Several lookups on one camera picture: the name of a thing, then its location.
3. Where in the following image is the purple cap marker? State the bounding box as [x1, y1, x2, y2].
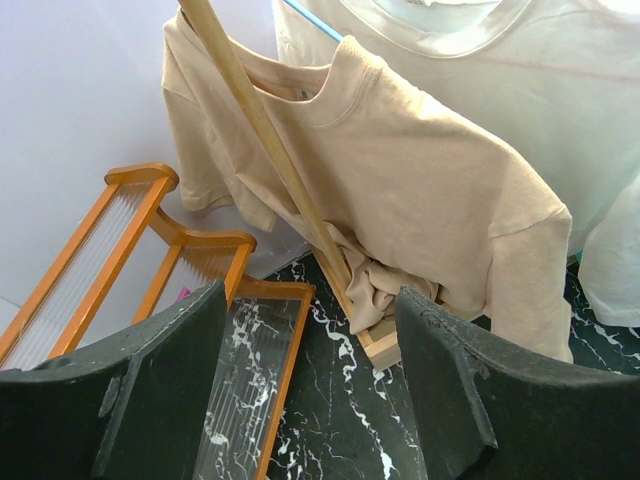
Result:
[177, 287, 191, 301]

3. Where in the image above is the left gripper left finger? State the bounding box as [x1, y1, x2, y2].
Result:
[1, 280, 227, 479]

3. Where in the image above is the orange wooden shelf rack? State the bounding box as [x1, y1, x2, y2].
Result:
[1, 163, 315, 479]

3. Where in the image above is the white printed t shirt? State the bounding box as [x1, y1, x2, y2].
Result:
[272, 1, 639, 327]

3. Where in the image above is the wooden clothes rack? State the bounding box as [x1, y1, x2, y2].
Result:
[177, 0, 481, 373]

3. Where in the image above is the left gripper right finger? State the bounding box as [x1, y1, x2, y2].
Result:
[395, 287, 639, 479]

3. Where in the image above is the blue hanger under beige shirt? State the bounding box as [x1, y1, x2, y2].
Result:
[284, 0, 343, 42]

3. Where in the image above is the beige t shirt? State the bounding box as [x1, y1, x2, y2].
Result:
[162, 13, 573, 362]

